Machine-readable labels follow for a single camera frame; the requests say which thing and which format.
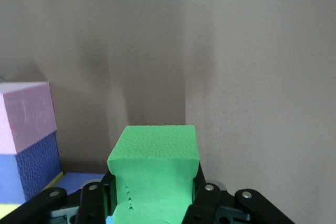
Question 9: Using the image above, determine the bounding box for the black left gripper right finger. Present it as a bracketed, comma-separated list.
[182, 166, 292, 224]

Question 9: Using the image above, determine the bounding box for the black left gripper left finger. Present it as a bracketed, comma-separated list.
[0, 170, 118, 224]

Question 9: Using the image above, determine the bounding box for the purple foam block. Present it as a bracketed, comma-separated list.
[56, 173, 106, 196]
[0, 131, 62, 205]

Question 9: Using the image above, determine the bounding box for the green foam block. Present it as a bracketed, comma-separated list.
[106, 124, 201, 224]

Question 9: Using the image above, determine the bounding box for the yellow foam block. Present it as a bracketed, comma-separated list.
[0, 170, 64, 216]

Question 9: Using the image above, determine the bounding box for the pink foam block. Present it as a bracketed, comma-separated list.
[0, 81, 58, 154]

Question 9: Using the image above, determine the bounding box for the brown table cover sheet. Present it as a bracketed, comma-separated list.
[0, 0, 336, 224]

